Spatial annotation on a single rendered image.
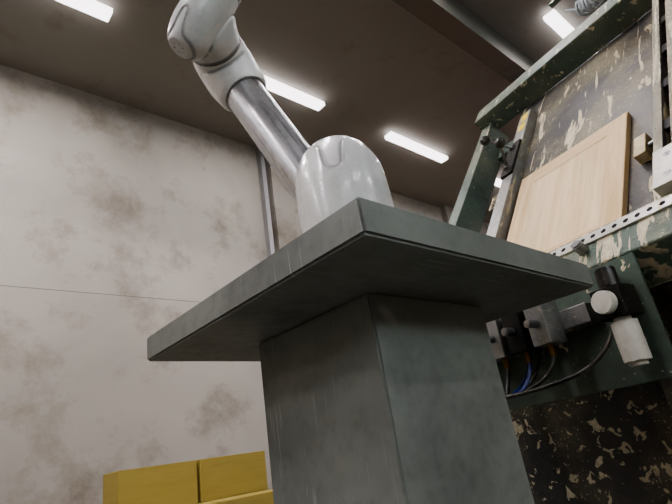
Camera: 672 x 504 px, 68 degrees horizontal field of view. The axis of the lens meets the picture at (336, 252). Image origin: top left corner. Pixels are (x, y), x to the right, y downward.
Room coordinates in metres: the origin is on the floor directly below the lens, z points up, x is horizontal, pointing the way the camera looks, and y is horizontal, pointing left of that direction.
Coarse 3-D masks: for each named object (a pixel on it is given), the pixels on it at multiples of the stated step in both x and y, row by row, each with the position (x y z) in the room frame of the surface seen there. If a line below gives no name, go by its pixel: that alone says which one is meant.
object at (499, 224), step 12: (528, 120) 1.63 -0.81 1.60; (516, 132) 1.66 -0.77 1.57; (528, 132) 1.62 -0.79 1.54; (528, 144) 1.60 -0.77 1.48; (516, 168) 1.54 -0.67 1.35; (504, 180) 1.55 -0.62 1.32; (516, 180) 1.53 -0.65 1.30; (504, 192) 1.51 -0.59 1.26; (516, 192) 1.51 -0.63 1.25; (504, 204) 1.47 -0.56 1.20; (492, 216) 1.50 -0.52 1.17; (504, 216) 1.46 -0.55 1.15; (492, 228) 1.46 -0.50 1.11; (504, 228) 1.45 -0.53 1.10
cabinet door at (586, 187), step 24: (624, 120) 1.17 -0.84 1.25; (576, 144) 1.32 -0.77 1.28; (600, 144) 1.22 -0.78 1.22; (624, 144) 1.13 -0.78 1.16; (552, 168) 1.37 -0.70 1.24; (576, 168) 1.27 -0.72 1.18; (600, 168) 1.18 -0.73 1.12; (624, 168) 1.10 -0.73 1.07; (528, 192) 1.42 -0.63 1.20; (552, 192) 1.32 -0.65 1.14; (576, 192) 1.22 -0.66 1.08; (600, 192) 1.14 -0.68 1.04; (624, 192) 1.07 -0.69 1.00; (528, 216) 1.36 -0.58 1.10; (552, 216) 1.26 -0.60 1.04; (576, 216) 1.18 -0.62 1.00; (600, 216) 1.10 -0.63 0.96; (528, 240) 1.31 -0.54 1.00; (552, 240) 1.22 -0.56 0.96
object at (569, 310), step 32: (608, 288) 0.93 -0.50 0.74; (640, 288) 0.94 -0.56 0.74; (512, 320) 1.08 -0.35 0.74; (544, 320) 1.02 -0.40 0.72; (576, 320) 1.02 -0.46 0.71; (608, 320) 0.96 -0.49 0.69; (640, 320) 0.96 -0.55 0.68; (512, 352) 1.10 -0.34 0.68; (544, 352) 1.15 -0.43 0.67; (576, 352) 1.09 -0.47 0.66; (608, 352) 1.03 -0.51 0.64; (640, 352) 0.93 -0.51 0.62; (512, 384) 1.25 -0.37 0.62; (544, 384) 1.17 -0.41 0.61; (576, 384) 1.11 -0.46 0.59; (608, 384) 1.05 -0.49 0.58
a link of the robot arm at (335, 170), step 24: (336, 144) 0.71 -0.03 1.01; (360, 144) 0.72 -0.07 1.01; (312, 168) 0.70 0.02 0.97; (336, 168) 0.69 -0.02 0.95; (360, 168) 0.69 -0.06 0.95; (312, 192) 0.70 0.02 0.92; (336, 192) 0.68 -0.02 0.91; (360, 192) 0.69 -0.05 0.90; (384, 192) 0.72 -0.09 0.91; (312, 216) 0.71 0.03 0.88
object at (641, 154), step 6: (636, 138) 1.08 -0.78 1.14; (642, 138) 1.06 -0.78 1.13; (648, 138) 1.06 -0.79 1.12; (636, 144) 1.07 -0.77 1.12; (642, 144) 1.05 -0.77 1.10; (636, 150) 1.06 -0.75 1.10; (642, 150) 1.05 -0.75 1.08; (648, 150) 1.05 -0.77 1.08; (636, 156) 1.06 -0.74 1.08; (642, 156) 1.05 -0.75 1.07; (648, 156) 1.05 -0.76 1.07; (642, 162) 1.07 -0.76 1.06
